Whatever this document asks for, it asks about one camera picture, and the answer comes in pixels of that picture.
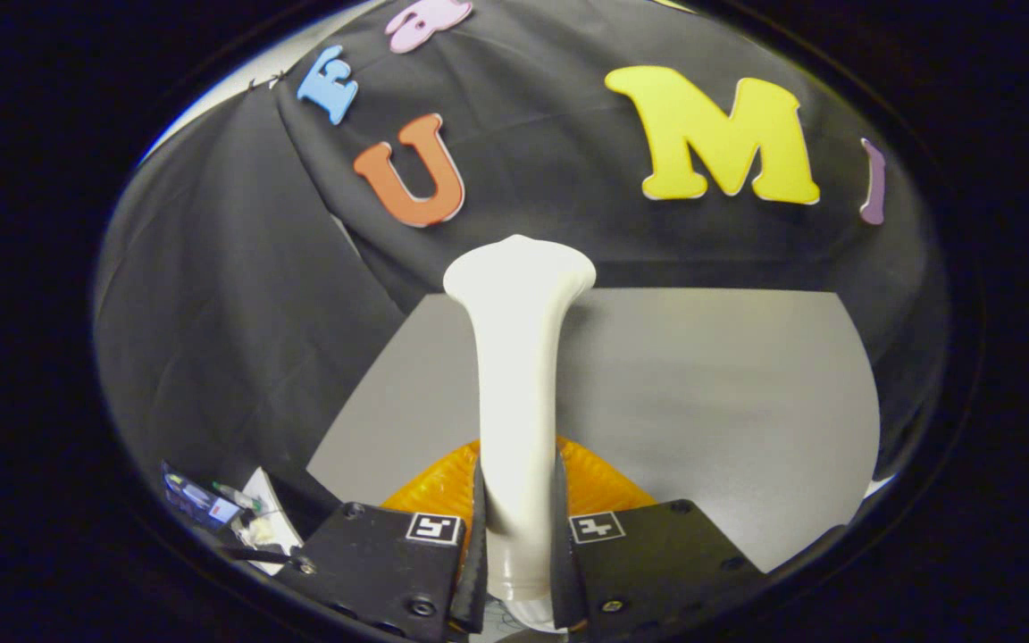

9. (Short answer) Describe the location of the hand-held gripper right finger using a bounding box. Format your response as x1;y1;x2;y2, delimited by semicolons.
550;436;765;643

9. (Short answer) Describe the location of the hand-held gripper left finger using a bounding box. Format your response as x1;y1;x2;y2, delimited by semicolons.
273;438;489;643

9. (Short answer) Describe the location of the white garment steamer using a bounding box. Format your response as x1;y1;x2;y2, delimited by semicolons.
443;235;598;630

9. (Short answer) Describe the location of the white paper sheet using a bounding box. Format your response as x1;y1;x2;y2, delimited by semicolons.
240;466;305;574

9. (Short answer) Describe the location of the grey cabinet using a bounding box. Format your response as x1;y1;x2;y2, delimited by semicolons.
307;288;882;572

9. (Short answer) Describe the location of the blue packet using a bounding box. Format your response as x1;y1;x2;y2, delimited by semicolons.
162;462;245;530

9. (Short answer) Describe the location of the black backdrop cloth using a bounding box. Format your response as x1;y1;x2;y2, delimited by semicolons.
95;0;949;510

